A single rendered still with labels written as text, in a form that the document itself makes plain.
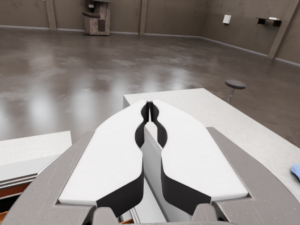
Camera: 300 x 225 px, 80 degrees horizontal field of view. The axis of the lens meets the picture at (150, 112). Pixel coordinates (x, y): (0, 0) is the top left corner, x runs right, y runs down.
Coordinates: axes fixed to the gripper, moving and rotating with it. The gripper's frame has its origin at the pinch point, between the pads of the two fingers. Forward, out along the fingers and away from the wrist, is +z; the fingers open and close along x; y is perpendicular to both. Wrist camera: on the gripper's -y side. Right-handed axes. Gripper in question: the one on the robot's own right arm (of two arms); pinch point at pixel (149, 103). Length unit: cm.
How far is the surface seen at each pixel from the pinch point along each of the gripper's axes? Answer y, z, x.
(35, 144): 62, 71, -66
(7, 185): 55, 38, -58
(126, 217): 77, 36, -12
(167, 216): 66, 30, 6
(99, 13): 17, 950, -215
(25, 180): 56, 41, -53
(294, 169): 46, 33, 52
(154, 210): 61, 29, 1
